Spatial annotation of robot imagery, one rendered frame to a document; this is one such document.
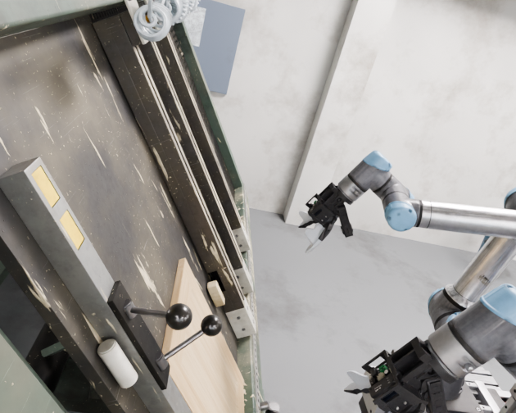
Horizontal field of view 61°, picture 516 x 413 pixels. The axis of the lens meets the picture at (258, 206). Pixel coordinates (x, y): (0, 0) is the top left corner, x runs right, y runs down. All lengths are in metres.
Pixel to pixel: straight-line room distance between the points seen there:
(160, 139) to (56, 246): 0.64
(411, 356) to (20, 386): 0.54
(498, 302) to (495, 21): 3.95
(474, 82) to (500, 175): 1.07
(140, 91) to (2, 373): 0.85
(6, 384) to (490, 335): 0.61
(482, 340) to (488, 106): 4.09
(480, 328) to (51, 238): 0.61
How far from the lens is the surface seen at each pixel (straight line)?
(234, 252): 1.65
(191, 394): 1.00
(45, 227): 0.64
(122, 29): 1.18
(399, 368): 0.77
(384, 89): 4.26
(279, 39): 3.96
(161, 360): 0.78
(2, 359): 0.48
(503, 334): 0.73
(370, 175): 1.29
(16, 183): 0.62
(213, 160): 1.81
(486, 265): 1.48
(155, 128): 1.22
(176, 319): 0.63
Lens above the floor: 1.98
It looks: 26 degrees down
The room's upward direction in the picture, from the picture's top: 16 degrees clockwise
